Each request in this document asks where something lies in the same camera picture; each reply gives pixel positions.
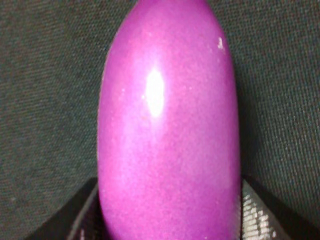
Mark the black table cloth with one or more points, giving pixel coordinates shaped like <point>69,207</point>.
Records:
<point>52,55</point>

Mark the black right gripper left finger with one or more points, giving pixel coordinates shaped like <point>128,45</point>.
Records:
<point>80,219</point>

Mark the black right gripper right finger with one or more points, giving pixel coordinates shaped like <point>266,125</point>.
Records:
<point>264,217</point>

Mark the purple toy eggplant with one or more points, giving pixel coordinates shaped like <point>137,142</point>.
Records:
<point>168,148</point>

